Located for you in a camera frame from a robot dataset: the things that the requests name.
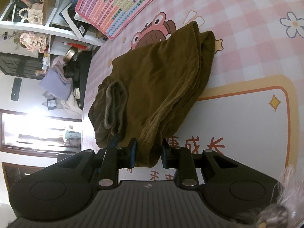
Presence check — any dark brown corduroy garment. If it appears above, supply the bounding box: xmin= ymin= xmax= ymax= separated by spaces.
xmin=88 ymin=22 xmax=215 ymax=167

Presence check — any white wristwatch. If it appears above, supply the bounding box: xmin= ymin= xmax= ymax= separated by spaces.
xmin=73 ymin=88 xmax=80 ymax=99

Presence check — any pink checked cartoon table mat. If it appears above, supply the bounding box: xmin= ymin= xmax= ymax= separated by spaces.
xmin=83 ymin=0 xmax=303 ymax=179

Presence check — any lavender folded cloth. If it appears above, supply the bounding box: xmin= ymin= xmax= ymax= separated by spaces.
xmin=39 ymin=61 xmax=73 ymax=101

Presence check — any black flat case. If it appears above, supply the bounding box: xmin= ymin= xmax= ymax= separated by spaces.
xmin=74 ymin=51 xmax=93 ymax=110

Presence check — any brass metal bowl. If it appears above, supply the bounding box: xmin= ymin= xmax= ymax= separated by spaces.
xmin=63 ymin=46 xmax=78 ymax=63

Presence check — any white leaning book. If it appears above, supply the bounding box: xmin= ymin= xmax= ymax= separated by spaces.
xmin=59 ymin=2 xmax=91 ymax=39

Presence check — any floral plush toy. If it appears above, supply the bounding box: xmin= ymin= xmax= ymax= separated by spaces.
xmin=19 ymin=32 xmax=48 ymax=54

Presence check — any pink keyboard learning toy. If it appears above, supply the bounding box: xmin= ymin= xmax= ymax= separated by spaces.
xmin=75 ymin=0 xmax=153 ymax=40

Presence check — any white shelf upright post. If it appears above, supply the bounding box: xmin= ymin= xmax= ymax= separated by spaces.
xmin=1 ymin=21 xmax=105 ymax=46

